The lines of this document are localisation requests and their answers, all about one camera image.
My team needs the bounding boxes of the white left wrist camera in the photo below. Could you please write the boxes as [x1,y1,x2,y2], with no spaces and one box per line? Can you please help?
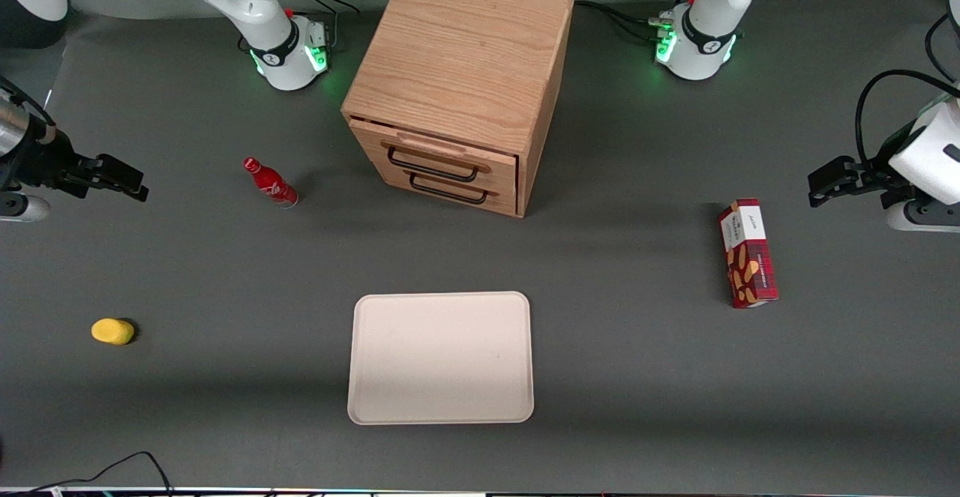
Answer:
[885,201,960,233]

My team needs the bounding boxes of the thin black table-edge cable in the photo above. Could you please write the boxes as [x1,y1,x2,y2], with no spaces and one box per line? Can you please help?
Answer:
[0,451,175,497]

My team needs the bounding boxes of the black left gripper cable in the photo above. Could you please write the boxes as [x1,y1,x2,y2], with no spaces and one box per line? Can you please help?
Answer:
[855,69,960,175]

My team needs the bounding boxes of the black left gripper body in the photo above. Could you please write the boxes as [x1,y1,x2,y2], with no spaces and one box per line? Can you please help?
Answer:
[870,126,920,191]

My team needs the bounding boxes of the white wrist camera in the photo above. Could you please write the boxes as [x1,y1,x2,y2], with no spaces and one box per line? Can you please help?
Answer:
[885,201,960,233]
[0,193,50,223]

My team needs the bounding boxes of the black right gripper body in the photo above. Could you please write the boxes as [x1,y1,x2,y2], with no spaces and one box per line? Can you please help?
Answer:
[0,96,76,194]

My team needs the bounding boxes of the beige plastic tray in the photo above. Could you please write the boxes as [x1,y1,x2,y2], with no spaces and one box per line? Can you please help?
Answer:
[347,291,535,426]

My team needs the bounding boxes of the red cola bottle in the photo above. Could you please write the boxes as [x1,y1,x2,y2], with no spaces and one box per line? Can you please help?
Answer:
[242,156,299,209]

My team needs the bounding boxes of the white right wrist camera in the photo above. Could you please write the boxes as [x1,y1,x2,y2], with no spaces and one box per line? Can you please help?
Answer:
[0,193,50,223]

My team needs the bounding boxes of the black cable at frame edge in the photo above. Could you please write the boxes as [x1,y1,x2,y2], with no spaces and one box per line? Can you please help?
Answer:
[923,13,960,84]

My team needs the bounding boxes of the black left arm base cables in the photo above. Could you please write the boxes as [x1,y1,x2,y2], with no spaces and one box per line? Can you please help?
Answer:
[574,0,676,42]

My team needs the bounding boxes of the red tartan shortbread box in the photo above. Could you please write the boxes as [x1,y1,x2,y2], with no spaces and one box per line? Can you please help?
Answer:
[718,197,780,310]

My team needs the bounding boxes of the oak wooden drawer cabinet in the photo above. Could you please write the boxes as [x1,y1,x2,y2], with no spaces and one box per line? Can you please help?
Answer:
[341,0,575,219]

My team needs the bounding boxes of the yellow lemon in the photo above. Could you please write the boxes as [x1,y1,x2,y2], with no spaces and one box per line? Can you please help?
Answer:
[91,318,137,346]

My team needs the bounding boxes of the wooden drawer with lip grip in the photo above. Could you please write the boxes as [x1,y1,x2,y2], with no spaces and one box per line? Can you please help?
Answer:
[349,116,519,193]

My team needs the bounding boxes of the wooden drawer without lip grip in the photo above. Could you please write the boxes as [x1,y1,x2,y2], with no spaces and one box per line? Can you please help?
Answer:
[377,165,519,217]

